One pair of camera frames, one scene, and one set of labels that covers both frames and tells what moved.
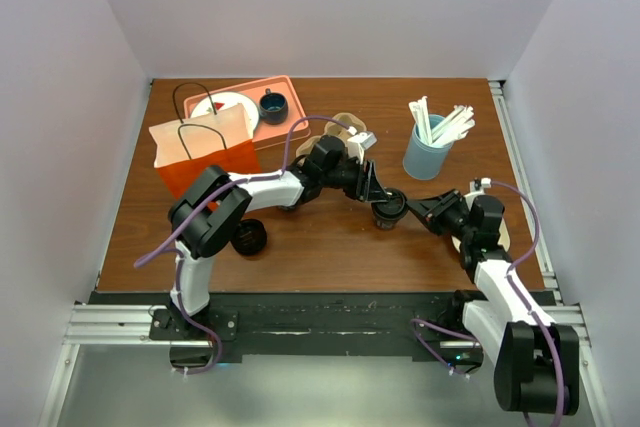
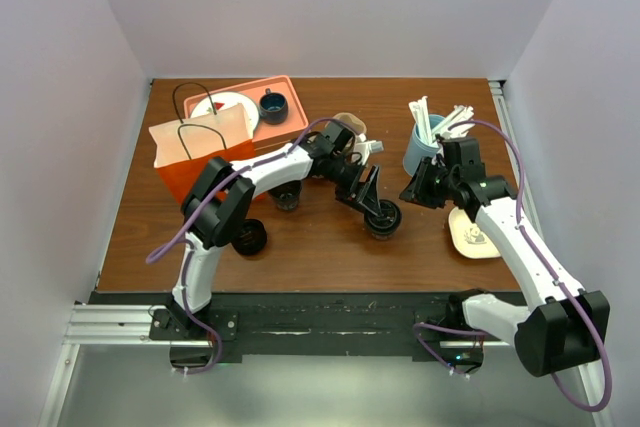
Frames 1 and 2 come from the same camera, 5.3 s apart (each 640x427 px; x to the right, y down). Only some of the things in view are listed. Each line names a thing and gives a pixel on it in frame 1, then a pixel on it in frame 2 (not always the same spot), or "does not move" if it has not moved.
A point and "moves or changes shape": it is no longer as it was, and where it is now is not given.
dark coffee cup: [384, 224] to [383, 235]
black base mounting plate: [371, 324] does not move
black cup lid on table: [249, 237] does not move
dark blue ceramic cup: [273, 107] does not move
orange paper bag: [184, 150] does not move
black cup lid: [392, 209] moves or changes shape
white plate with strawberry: [228, 98] does not move
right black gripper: [433, 209] to [416, 190]
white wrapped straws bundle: [457, 123] does not move
